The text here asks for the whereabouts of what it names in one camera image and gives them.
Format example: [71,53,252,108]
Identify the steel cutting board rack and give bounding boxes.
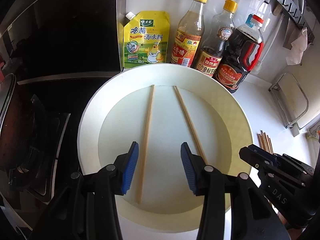
[268,72,309,137]

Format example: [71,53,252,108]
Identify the white cutting board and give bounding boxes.
[279,64,319,128]

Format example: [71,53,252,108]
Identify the round white tray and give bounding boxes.
[78,63,253,233]

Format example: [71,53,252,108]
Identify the black gas stove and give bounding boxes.
[1,74,79,209]

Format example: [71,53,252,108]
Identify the yellow-cap soy sauce bottle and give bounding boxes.
[193,0,238,77]

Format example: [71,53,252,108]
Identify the large dark soy sauce jug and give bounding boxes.
[213,15,264,94]

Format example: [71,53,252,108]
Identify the hanging white cloth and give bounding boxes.
[286,27,308,66]

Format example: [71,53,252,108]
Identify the yellow seasoning pouch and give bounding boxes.
[123,11,170,69]

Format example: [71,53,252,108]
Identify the yellow-cap vinegar bottle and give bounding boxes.
[170,0,207,67]

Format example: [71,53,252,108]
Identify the wall socket with orange switch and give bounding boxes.
[306,127,320,141]

